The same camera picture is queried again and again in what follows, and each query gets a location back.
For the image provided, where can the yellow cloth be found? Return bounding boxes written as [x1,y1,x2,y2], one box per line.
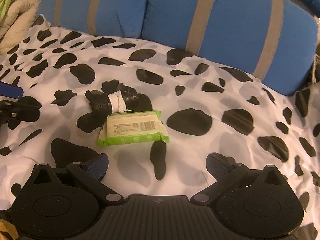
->
[0,219,20,240]

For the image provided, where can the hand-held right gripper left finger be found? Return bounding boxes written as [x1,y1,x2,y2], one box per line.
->
[21,153,125,204]

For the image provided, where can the cow print blanket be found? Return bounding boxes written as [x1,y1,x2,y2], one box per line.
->
[0,13,320,233]

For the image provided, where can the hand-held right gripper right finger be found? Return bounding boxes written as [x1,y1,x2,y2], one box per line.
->
[191,154,290,204]

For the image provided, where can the black socks white band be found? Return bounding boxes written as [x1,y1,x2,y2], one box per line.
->
[84,79,139,117]

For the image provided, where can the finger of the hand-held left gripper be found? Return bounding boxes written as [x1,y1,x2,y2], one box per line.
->
[0,99,41,131]
[0,81,23,99]

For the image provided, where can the blue pillow grey stripes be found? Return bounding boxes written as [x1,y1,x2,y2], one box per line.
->
[142,0,316,96]
[42,0,153,40]

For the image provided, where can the green wipes packet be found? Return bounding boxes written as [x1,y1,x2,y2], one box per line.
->
[97,109,170,147]

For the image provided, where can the beige quilt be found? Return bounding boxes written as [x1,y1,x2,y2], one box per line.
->
[0,0,44,53]

